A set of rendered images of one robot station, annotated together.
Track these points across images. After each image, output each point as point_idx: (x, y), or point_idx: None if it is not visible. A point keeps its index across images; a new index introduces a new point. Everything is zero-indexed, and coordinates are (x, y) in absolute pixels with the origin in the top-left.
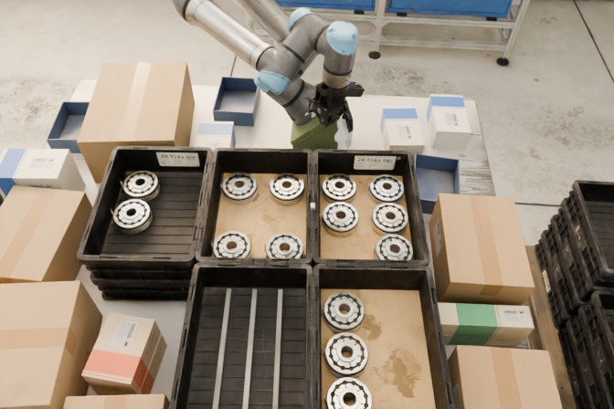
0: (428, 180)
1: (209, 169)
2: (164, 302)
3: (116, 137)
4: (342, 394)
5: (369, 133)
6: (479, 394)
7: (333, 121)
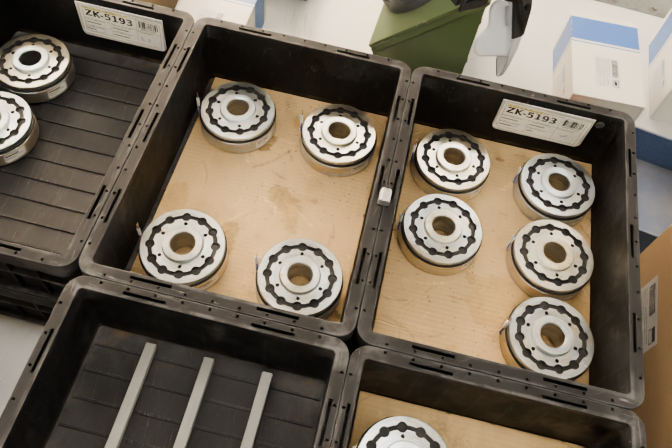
0: None
1: (175, 60)
2: (30, 324)
3: None
4: None
5: (529, 61)
6: None
7: (481, 1)
